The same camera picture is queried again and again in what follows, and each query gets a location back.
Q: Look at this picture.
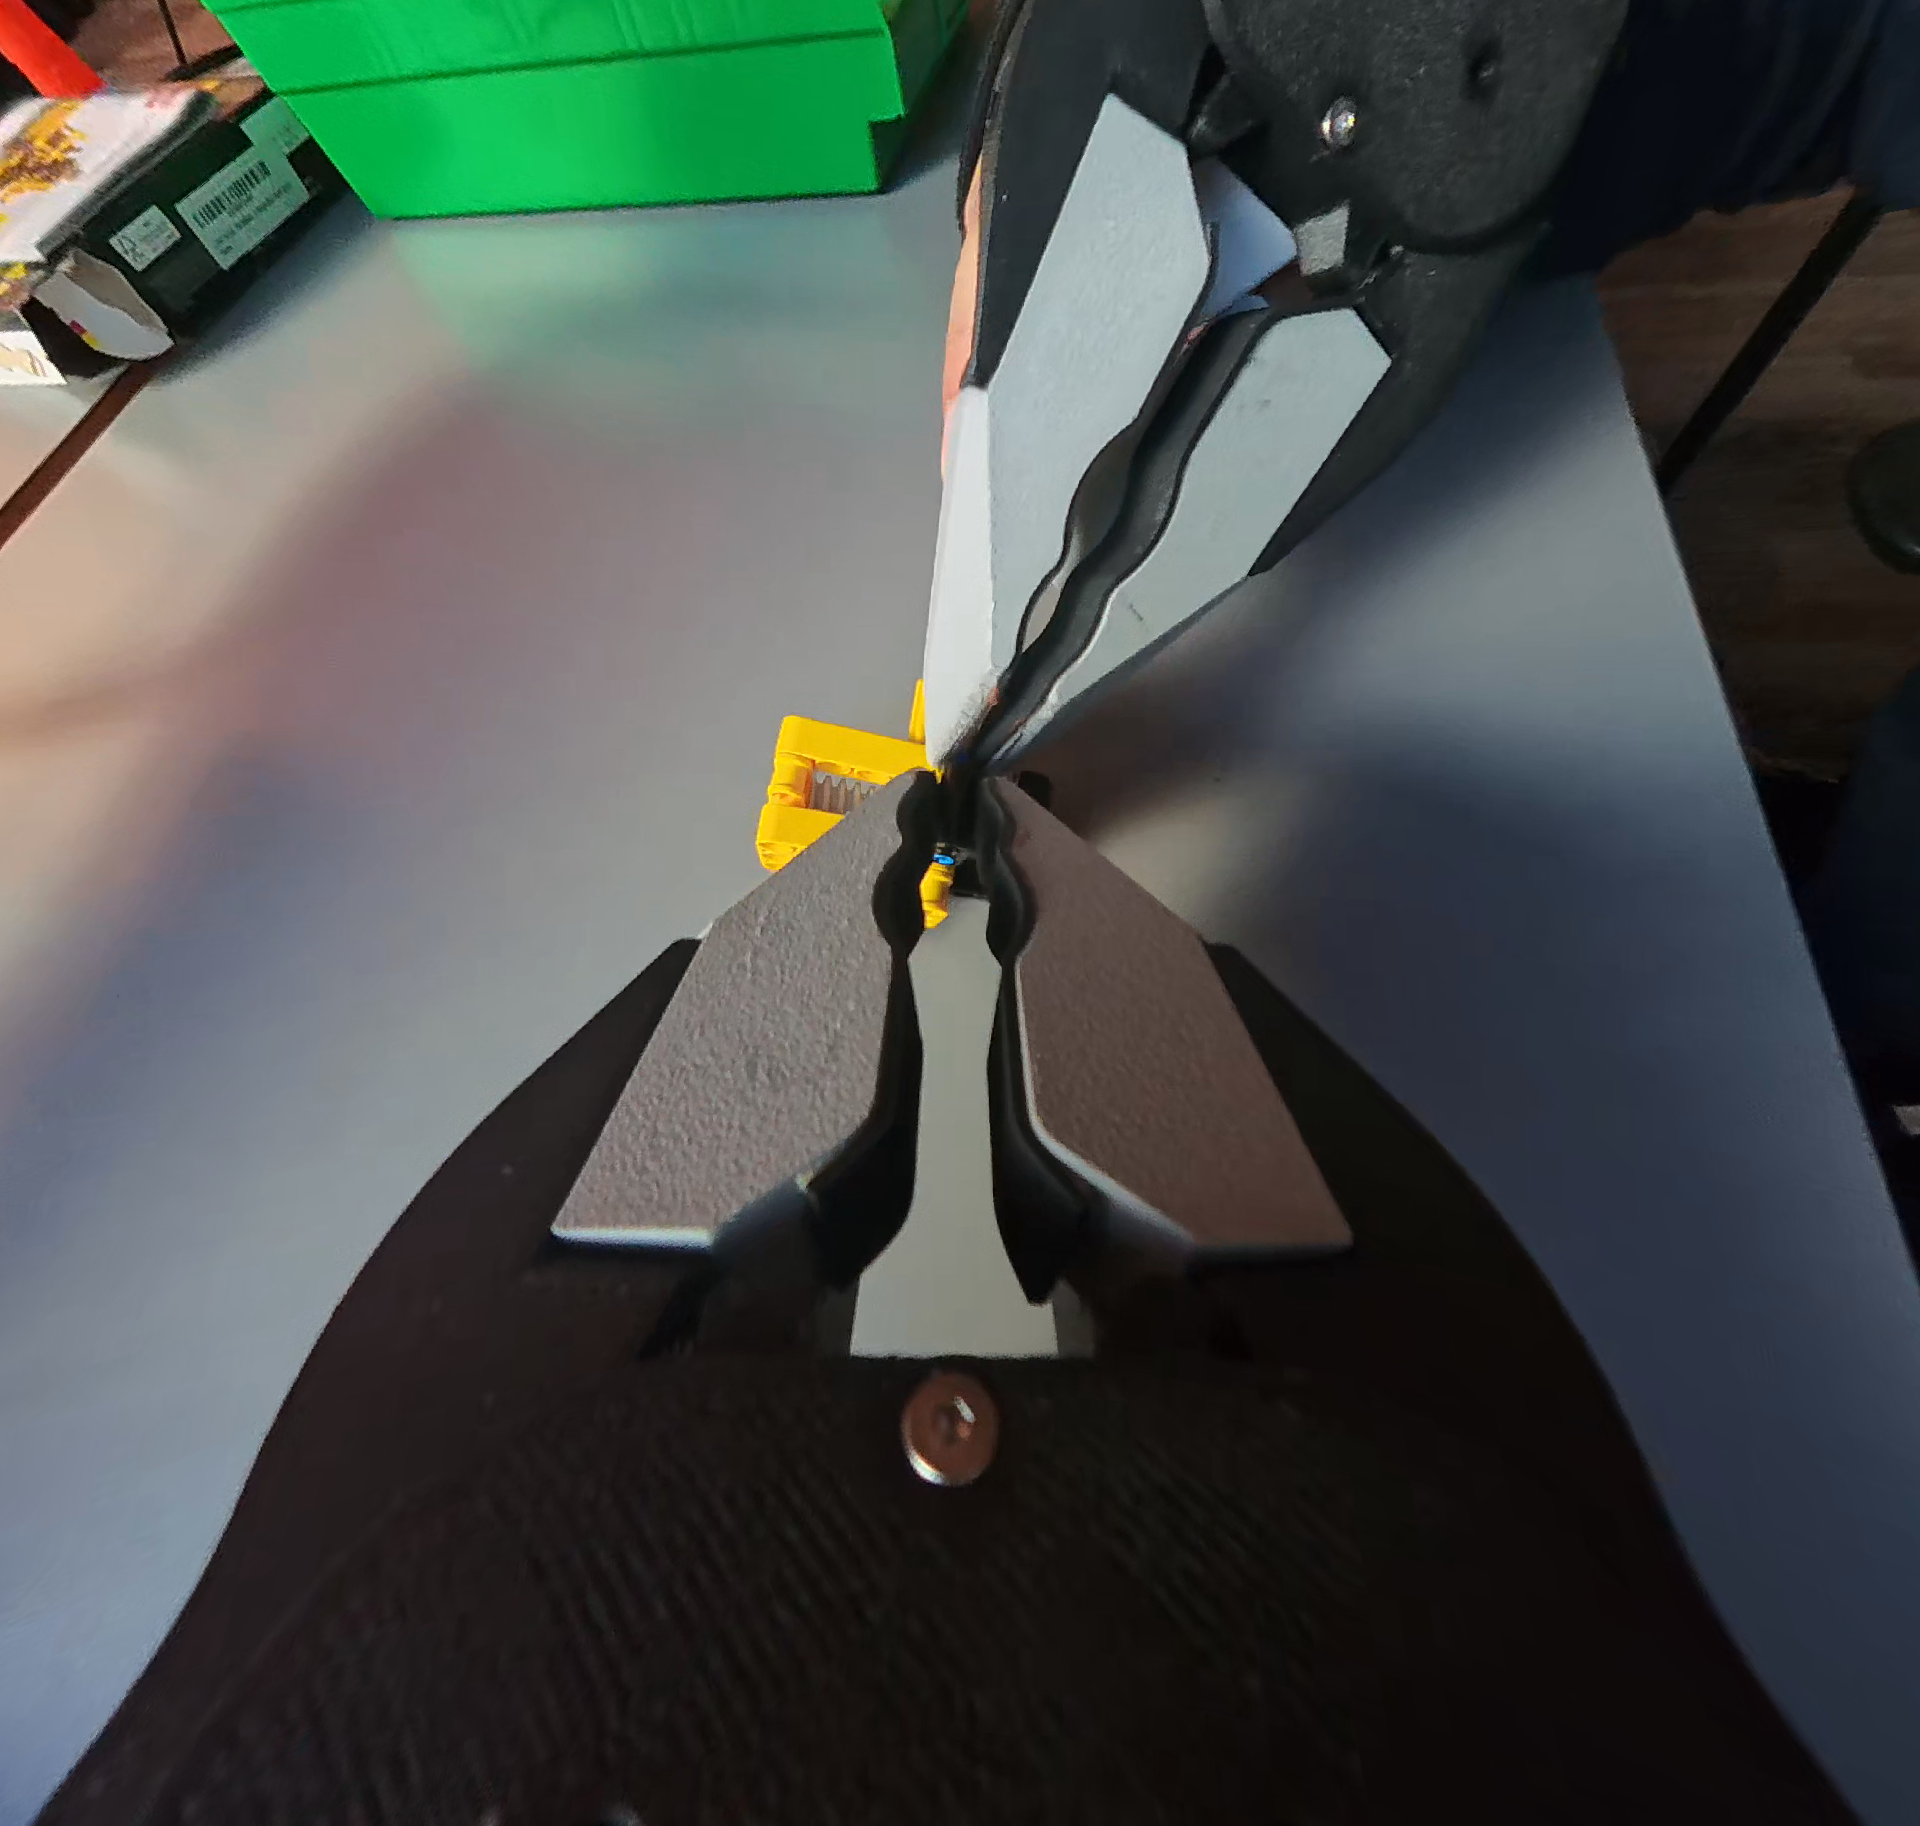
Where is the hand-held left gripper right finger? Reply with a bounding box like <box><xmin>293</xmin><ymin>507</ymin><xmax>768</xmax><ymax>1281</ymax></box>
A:
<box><xmin>982</xmin><ymin>776</ymin><xmax>1357</xmax><ymax>1309</ymax></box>

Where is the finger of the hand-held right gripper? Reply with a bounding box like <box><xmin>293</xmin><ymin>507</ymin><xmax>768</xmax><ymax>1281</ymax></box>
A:
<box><xmin>960</xmin><ymin>303</ymin><xmax>1396</xmax><ymax>776</ymax></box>
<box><xmin>920</xmin><ymin>91</ymin><xmax>1217</xmax><ymax>769</ymax></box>

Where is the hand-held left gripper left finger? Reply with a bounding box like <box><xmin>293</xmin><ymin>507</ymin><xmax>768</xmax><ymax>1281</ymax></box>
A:
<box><xmin>549</xmin><ymin>776</ymin><xmax>924</xmax><ymax>1287</ymax></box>

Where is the yellow black lego assembly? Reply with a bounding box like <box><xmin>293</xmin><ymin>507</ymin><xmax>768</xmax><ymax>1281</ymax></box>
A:
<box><xmin>756</xmin><ymin>714</ymin><xmax>968</xmax><ymax>930</ymax></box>

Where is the person's right forearm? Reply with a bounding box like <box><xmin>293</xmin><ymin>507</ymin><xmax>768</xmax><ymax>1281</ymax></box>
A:
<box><xmin>1545</xmin><ymin>0</ymin><xmax>1920</xmax><ymax>279</ymax></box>

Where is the black cardboard lego box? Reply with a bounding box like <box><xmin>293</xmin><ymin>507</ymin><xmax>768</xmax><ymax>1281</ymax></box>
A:
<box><xmin>0</xmin><ymin>93</ymin><xmax>345</xmax><ymax>387</ymax></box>

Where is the lego instruction booklet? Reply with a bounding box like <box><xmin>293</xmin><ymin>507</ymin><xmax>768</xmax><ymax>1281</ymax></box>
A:
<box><xmin>0</xmin><ymin>86</ymin><xmax>211</xmax><ymax>279</ymax></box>

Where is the person's right hand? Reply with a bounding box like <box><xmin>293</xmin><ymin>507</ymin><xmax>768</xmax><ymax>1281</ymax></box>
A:
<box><xmin>936</xmin><ymin>145</ymin><xmax>995</xmax><ymax>485</ymax></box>

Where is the black table leg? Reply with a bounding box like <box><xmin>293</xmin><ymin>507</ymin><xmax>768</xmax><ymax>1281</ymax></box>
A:
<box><xmin>1655</xmin><ymin>189</ymin><xmax>1888</xmax><ymax>496</ymax></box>

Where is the green plastic bin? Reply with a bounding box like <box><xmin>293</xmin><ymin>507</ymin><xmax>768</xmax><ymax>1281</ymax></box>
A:
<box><xmin>133</xmin><ymin>0</ymin><xmax>1006</xmax><ymax>220</ymax></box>

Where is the black chair armrest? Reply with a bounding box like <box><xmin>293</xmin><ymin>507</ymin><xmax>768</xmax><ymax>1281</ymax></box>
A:
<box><xmin>1847</xmin><ymin>422</ymin><xmax>1920</xmax><ymax>574</ymax></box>

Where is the orange red plastic object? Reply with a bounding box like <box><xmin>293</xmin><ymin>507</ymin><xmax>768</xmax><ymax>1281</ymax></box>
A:
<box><xmin>0</xmin><ymin>0</ymin><xmax>101</xmax><ymax>101</ymax></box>

